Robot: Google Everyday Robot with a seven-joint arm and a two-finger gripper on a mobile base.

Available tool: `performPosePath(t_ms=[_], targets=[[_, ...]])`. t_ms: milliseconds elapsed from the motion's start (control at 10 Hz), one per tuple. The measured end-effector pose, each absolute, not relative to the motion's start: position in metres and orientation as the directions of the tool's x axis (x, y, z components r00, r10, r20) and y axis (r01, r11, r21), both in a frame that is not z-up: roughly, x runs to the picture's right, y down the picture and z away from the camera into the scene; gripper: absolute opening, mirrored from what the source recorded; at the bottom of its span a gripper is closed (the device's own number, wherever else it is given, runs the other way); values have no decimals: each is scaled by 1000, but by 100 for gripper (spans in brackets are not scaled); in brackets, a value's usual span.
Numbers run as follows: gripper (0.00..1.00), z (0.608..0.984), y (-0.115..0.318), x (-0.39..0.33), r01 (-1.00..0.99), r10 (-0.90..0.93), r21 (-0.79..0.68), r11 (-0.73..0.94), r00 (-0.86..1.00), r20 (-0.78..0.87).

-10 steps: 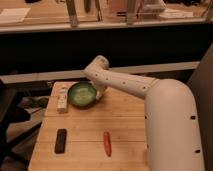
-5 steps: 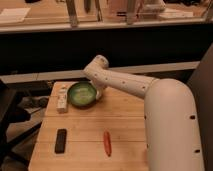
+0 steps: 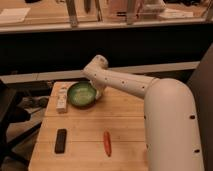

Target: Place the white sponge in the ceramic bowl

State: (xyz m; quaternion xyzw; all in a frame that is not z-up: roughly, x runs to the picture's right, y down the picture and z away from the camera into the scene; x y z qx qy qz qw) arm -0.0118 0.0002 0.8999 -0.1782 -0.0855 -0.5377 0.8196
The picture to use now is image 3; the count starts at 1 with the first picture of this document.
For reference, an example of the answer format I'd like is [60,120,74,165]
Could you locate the green ceramic bowl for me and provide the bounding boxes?
[67,82,97,108]

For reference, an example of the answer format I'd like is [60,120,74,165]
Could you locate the white plastic bottle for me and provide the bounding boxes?
[56,87,67,113]

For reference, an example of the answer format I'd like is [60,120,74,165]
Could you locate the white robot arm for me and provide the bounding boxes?
[83,55,205,171]

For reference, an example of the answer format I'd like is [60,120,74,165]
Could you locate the orange carrot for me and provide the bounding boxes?
[103,131,112,157]

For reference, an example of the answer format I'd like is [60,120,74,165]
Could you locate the black rectangular remote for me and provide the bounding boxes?
[55,129,67,154]

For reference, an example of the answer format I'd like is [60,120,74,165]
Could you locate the black chair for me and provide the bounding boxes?
[0,79,41,168]

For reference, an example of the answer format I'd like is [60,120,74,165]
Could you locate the white paper sheet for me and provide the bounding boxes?
[0,8,30,24]

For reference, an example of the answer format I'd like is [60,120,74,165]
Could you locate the grey metal post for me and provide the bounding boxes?
[66,0,78,27]

